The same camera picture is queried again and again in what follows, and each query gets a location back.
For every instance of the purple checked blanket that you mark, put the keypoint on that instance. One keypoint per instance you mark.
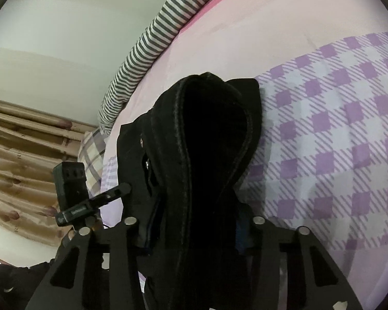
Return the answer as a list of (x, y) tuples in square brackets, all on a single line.
[(326, 119)]

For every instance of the grey white striped bolster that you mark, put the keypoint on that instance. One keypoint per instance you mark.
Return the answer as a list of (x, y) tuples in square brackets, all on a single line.
[(148, 48)]

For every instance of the dark cloth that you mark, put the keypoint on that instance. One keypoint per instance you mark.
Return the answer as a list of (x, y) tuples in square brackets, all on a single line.
[(13, 274)]

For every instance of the beige patterned curtain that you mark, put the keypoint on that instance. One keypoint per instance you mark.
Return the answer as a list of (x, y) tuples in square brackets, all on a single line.
[(19, 168)]

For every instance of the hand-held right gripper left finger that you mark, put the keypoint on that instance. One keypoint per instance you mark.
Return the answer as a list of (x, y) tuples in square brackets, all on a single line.
[(129, 232)]

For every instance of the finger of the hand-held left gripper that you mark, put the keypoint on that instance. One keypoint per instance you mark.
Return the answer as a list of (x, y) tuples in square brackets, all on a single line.
[(113, 193)]

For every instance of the black pants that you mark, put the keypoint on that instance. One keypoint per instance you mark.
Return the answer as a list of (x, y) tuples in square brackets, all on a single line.
[(207, 151)]

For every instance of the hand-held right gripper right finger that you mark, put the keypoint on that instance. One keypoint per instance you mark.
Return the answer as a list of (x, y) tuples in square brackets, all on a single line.
[(244, 232)]

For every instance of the pink bed sheet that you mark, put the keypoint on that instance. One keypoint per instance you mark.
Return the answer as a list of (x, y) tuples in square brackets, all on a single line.
[(245, 32)]

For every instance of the plaid pillow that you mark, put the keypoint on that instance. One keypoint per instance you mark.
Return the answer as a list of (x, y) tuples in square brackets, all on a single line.
[(92, 155)]

